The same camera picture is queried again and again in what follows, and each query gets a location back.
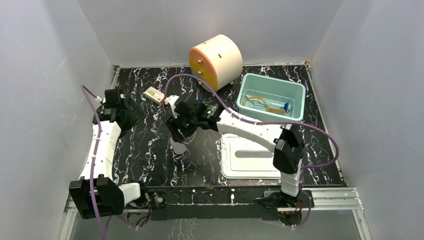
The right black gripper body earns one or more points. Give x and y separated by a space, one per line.
186 125

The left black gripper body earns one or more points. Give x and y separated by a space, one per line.
131 114

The white bin lid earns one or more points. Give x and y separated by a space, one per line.
245 159

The metal crucible tongs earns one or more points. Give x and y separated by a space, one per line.
261 103

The clear graduated cylinder blue base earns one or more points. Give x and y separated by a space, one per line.
284 106

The tan rubber tubing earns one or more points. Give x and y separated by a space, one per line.
248 104

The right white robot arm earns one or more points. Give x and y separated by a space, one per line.
188 114

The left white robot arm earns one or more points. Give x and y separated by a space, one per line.
94 193

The small cream cardboard box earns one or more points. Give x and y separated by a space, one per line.
154 95

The round cream drawer cabinet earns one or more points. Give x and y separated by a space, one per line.
218 61

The light blue plastic bin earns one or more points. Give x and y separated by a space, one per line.
276 92

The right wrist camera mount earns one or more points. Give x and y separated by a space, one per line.
170 102

